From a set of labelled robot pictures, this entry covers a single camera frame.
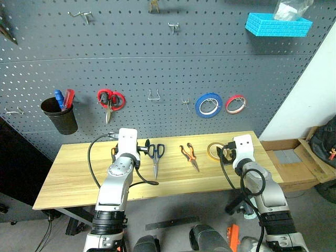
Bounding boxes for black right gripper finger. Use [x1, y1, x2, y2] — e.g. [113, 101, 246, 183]
[216, 146, 228, 166]

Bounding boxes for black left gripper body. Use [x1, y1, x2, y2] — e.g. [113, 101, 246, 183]
[114, 142, 141, 158]

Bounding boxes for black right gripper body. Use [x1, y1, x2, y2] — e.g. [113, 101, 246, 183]
[225, 141, 236, 162]

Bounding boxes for yellow tape roll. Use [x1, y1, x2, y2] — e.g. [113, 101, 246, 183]
[206, 142, 227, 162]

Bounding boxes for red tape roll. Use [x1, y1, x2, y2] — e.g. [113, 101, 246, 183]
[225, 94, 248, 115]

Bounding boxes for blue tape roll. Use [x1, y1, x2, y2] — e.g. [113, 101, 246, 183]
[194, 92, 224, 119]

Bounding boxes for black table leg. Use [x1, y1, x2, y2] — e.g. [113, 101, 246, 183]
[225, 195, 247, 215]
[46, 206, 93, 236]

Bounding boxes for black cup holder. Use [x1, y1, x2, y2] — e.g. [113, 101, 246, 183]
[40, 97, 79, 135]

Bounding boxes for brown cardboard box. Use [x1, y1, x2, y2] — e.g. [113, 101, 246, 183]
[259, 125, 336, 194]

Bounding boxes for metal ruler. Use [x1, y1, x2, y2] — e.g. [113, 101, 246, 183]
[144, 216, 201, 232]

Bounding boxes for orange plastic object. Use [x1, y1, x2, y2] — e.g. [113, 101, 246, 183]
[226, 224, 240, 252]

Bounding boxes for dark rounded shape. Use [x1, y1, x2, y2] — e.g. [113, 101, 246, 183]
[188, 224, 234, 252]
[133, 234, 161, 252]

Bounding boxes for grey perforated pegboard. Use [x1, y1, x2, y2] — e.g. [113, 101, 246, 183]
[0, 0, 336, 162]

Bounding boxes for black backpack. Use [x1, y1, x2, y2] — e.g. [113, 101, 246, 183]
[309, 122, 336, 169]

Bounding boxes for black cabinet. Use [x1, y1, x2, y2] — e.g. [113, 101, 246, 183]
[0, 117, 54, 208]

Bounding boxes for long metal double hook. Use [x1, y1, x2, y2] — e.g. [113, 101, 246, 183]
[4, 106, 25, 117]
[67, 10, 93, 26]

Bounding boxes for short metal double hook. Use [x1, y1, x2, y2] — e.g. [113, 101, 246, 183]
[167, 22, 181, 35]

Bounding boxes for blue plastic bin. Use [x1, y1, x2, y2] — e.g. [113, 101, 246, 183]
[245, 12, 313, 38]

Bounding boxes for clear plastic bag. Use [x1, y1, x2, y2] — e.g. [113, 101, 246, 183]
[272, 0, 314, 22]

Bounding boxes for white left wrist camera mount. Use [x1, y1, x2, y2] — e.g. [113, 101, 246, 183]
[116, 128, 139, 158]

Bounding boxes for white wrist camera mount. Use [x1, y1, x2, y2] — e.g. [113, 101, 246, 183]
[232, 134, 256, 169]
[116, 128, 139, 158]

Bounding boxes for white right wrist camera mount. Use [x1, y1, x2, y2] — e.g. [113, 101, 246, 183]
[232, 134, 256, 169]

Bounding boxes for blue black handled scissors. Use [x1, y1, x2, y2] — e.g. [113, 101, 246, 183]
[146, 143, 166, 181]

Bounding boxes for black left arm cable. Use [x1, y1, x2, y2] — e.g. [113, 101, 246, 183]
[87, 132, 160, 190]

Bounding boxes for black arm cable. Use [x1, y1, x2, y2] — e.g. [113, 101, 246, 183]
[219, 146, 266, 252]
[87, 132, 160, 190]

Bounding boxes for orange handled needle-nose pliers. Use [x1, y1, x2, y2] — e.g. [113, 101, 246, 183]
[179, 142, 201, 173]

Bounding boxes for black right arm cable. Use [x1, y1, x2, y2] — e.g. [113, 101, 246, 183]
[219, 146, 266, 252]

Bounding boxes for red handled scissors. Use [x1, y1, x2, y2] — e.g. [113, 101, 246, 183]
[97, 89, 127, 125]

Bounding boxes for metal wire loop hook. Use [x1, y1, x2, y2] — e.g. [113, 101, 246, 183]
[147, 89, 162, 101]

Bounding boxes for red handled screwdriver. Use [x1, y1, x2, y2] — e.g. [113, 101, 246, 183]
[61, 88, 76, 111]

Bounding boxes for blue handled screwdriver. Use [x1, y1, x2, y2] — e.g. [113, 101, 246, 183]
[54, 89, 65, 111]

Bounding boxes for black floor cable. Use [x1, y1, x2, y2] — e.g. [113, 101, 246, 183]
[35, 214, 54, 252]

